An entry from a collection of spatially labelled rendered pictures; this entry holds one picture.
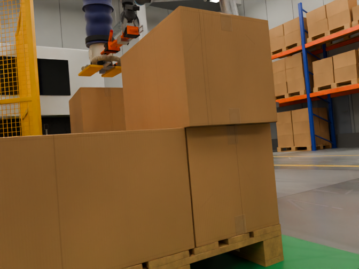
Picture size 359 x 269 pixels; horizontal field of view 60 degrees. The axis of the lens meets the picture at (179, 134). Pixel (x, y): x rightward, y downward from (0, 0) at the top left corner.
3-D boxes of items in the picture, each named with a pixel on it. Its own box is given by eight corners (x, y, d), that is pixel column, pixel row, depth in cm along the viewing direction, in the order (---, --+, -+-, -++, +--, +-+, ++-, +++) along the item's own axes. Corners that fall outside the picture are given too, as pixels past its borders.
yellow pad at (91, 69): (78, 76, 254) (77, 70, 254) (90, 76, 259) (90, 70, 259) (90, 66, 225) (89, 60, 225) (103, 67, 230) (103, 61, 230)
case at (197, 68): (126, 137, 154) (119, 56, 155) (195, 133, 173) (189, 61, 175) (189, 126, 101) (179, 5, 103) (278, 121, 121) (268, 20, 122)
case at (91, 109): (71, 146, 272) (68, 101, 273) (117, 143, 290) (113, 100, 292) (84, 143, 219) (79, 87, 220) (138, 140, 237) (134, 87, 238)
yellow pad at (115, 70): (101, 77, 264) (100, 71, 264) (112, 77, 269) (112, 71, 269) (115, 68, 235) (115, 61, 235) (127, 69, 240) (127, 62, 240)
